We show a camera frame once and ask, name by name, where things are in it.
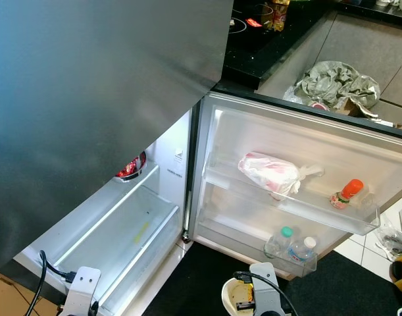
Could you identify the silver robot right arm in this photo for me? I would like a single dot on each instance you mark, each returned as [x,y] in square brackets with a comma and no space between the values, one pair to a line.
[268,313]

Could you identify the green cap water bottle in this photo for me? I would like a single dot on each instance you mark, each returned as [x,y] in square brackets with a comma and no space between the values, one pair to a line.
[278,242]

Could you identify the orange cap sauce bottle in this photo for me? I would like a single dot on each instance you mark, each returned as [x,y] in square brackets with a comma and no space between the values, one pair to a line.
[347,193]

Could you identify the yellow red snack packet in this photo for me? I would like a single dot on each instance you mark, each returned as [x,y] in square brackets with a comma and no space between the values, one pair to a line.
[278,14]

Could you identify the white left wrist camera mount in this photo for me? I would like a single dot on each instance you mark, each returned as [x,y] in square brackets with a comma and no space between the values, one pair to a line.
[81,286]

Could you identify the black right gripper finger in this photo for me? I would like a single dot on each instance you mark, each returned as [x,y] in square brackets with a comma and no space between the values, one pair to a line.
[245,305]

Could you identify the yellow instant noodle cup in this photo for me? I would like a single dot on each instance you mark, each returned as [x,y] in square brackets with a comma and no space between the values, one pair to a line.
[229,296]

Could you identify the black kitchen countertop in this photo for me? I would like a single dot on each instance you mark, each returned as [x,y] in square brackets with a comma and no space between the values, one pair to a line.
[253,56]

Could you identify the large grey freezer door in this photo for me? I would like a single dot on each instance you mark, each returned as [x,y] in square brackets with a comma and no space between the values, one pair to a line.
[95,112]

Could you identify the small red packet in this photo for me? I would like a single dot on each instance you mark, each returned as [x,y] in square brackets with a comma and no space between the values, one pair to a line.
[253,22]

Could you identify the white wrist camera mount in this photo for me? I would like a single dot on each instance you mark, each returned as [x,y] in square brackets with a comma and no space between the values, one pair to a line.
[81,286]
[265,289]

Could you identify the red bowl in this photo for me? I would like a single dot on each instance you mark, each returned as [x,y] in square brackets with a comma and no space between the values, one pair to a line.
[131,166]

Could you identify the crumpled grey plastic bag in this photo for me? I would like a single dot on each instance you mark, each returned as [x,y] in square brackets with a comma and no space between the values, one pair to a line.
[332,85]

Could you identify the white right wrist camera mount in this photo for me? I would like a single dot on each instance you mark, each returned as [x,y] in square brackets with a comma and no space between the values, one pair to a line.
[265,289]

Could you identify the pink white plastic bag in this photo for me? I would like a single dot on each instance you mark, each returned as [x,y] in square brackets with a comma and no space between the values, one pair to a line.
[270,174]

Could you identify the fridge door with shelves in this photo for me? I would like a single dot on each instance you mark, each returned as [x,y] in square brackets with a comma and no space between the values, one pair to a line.
[253,131]

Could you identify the white cap water bottle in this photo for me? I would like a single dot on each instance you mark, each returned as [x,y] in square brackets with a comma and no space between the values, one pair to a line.
[302,251]

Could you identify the white fridge compartment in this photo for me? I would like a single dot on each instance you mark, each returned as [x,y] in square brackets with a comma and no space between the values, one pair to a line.
[128,230]

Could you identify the black floor mat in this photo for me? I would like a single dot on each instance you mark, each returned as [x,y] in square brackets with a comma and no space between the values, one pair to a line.
[345,289]

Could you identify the crumpled clear plastic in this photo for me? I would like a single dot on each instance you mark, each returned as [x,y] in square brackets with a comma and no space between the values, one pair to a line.
[393,238]

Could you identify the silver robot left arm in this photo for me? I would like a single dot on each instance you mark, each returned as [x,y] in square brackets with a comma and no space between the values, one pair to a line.
[79,311]

